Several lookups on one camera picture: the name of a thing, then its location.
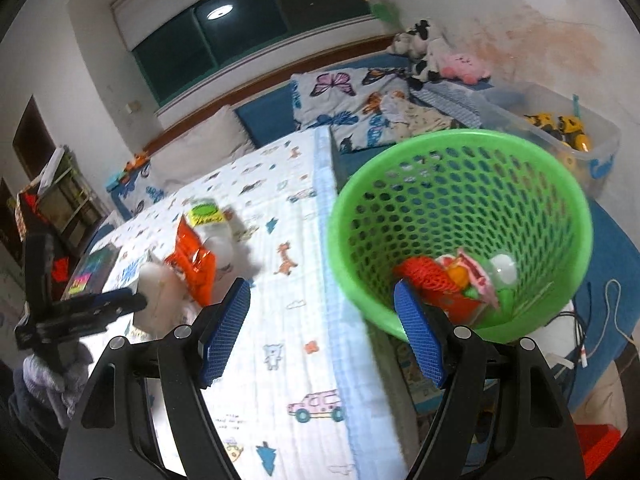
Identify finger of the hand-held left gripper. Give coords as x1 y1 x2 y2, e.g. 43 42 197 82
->
60 287 148 313
37 309 126 337

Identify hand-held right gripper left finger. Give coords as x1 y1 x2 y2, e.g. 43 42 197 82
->
59 277 252 480

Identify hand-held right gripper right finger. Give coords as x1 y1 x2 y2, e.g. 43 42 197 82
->
393 280 587 480

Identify red plastic cup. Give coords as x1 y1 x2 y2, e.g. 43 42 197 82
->
430 290 483 323

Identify blue white milk carton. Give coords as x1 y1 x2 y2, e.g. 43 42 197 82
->
122 260 187 337

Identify red mesh net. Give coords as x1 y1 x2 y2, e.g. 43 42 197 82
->
395 256 458 293

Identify orange snack bag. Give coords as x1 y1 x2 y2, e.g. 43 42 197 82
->
164 212 217 307

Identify green plastic basket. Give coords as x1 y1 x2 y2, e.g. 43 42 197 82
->
327 128 594 345

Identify pink snack wrapper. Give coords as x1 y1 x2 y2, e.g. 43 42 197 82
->
457 250 501 306

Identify clear dome lid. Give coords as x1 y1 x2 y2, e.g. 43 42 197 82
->
482 252 521 291

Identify yellow green drink carton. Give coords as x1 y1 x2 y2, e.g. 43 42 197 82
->
185 197 236 246

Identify person's left hand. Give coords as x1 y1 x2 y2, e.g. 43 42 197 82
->
14 342 96 428

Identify plastic case of coloured markers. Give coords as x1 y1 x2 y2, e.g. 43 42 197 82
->
62 246 121 301

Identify red black clothes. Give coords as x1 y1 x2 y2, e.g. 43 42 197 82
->
14 185 71 283

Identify white shelf unit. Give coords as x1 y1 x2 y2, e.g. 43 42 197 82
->
27 146 108 248

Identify white cartoon printed blanket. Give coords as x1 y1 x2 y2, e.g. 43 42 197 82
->
60 127 416 480

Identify dark brown door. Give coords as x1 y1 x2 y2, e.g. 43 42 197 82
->
12 95 57 181

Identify beige pillow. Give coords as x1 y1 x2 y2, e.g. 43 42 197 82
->
145 105 256 196

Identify wooden window ledge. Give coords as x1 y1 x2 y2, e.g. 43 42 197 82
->
132 35 401 158

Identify red box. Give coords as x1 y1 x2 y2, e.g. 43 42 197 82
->
574 422 632 478

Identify small printed garment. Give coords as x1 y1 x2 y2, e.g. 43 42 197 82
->
382 92 458 138

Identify blue upholstered bed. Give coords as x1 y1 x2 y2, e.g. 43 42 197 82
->
90 52 640 413

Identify grey patterned cushion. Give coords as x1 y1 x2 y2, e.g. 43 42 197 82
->
420 81 483 128

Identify large butterfly print pillow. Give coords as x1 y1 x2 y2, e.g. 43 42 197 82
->
290 67 416 153

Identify yellow toy excavator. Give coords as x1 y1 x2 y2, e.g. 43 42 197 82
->
556 116 592 153
524 112 558 133

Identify clear storage bin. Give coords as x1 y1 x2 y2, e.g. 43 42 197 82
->
470 81 621 198

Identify pink plush toy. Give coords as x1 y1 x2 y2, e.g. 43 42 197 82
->
442 51 491 85

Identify black white cow plush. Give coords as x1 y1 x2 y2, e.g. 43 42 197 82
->
406 37 453 92

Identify dark window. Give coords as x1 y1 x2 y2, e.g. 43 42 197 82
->
131 0 381 111

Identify black cable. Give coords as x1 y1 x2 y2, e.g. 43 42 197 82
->
547 305 603 361

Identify white cord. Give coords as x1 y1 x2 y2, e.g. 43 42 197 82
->
602 279 640 356

